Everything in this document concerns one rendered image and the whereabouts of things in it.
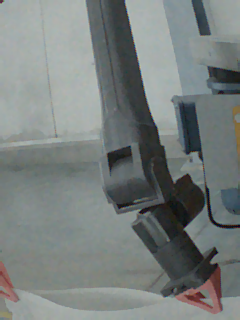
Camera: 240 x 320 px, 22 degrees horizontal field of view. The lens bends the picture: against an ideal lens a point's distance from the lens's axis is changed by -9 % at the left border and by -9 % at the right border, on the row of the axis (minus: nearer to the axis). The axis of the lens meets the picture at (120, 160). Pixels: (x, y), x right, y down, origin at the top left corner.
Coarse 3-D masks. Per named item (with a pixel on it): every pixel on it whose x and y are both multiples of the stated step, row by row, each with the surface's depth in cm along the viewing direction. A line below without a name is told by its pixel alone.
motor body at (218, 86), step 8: (208, 80) 108; (216, 80) 107; (224, 80) 106; (232, 80) 105; (216, 88) 104; (224, 88) 103; (232, 88) 102; (224, 192) 110; (232, 192) 108; (224, 200) 111; (232, 200) 108; (232, 208) 109
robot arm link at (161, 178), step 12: (156, 156) 82; (156, 168) 82; (156, 180) 81; (168, 180) 83; (180, 180) 89; (192, 180) 92; (168, 192) 83; (180, 192) 89; (192, 192) 90; (120, 204) 86; (132, 204) 85; (144, 204) 83; (180, 204) 88; (192, 204) 89; (204, 204) 92; (192, 216) 89
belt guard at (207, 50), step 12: (204, 36) 107; (216, 36) 105; (228, 36) 106; (192, 48) 105; (204, 48) 99; (216, 48) 94; (228, 48) 89; (204, 60) 101; (216, 60) 95; (228, 60) 90
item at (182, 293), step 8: (208, 280) 82; (176, 288) 87; (184, 288) 84; (192, 288) 83; (200, 288) 84; (208, 288) 83; (216, 288) 83; (176, 296) 85; (184, 296) 84; (192, 296) 86; (216, 296) 83; (192, 304) 85; (200, 304) 85; (208, 304) 85; (216, 304) 84; (216, 312) 85
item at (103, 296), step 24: (0, 288) 101; (96, 288) 98; (120, 288) 97; (24, 312) 101; (48, 312) 96; (72, 312) 90; (96, 312) 88; (120, 312) 87; (144, 312) 88; (168, 312) 88; (192, 312) 87
